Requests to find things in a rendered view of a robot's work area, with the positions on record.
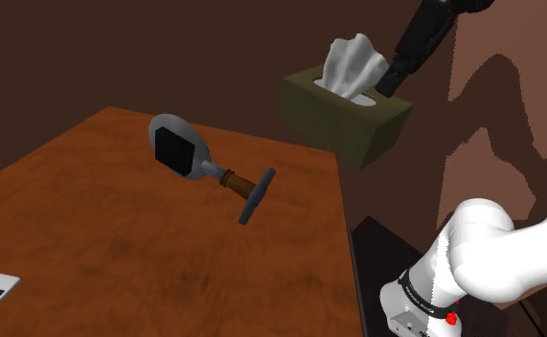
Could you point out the brown wooden table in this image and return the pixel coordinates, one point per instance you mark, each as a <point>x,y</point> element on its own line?
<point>114,242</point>

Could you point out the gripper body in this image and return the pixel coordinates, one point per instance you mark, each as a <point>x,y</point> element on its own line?
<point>429,32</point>

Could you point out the olive green tissue box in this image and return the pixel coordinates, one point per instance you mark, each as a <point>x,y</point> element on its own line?
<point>347,121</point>

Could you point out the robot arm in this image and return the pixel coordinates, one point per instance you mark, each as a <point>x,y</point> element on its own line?
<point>478,261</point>

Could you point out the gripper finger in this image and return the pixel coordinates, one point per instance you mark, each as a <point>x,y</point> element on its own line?
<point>393,81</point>

